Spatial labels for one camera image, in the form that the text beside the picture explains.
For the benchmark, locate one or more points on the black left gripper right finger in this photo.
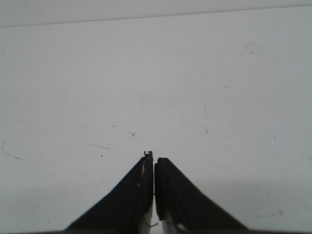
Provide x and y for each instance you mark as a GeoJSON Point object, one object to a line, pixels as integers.
{"type": "Point", "coordinates": [181, 206]}

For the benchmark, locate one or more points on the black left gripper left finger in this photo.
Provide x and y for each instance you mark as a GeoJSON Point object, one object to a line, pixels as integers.
{"type": "Point", "coordinates": [127, 207]}

